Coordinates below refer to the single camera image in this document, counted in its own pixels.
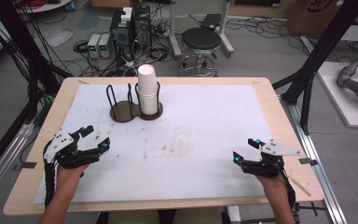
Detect stack of white paper cups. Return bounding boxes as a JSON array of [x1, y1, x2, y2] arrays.
[[137, 63, 158, 116]]

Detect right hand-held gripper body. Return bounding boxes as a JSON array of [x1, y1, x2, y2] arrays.
[[241, 138, 301, 179]]

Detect grey power supply unit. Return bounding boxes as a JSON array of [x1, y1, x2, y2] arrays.
[[98, 33, 112, 59], [87, 33, 103, 59]]

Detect black metal frame post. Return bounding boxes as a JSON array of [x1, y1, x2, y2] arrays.
[[271, 0, 358, 135], [0, 0, 73, 94]]

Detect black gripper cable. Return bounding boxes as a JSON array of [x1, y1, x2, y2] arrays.
[[44, 157, 59, 209], [280, 167, 301, 224]]

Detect black computer tower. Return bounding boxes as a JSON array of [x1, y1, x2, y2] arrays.
[[109, 7, 134, 62], [131, 5, 153, 50]]

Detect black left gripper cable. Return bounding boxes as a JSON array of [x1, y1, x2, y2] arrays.
[[44, 157, 59, 209]]

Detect black round stool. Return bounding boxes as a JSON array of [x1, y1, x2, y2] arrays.
[[178, 27, 222, 77]]

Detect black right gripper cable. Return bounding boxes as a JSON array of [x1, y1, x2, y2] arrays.
[[280, 167, 301, 224]]

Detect person's khaki trousers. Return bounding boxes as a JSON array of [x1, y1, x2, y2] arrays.
[[106, 207, 224, 224]]

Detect person's left hand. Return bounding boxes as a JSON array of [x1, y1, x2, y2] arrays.
[[56, 163, 90, 185]]

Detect white platform board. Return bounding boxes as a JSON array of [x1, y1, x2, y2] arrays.
[[316, 61, 358, 129]]

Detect dark wire cup holder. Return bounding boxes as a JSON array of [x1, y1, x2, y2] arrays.
[[105, 81, 164, 123]]

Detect white table mat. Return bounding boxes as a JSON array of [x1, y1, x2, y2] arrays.
[[34, 83, 274, 204]]

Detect person's right hand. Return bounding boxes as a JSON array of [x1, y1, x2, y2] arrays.
[[255, 173, 288, 189]]

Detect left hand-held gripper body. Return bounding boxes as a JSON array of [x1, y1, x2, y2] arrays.
[[43, 128, 102, 170]]

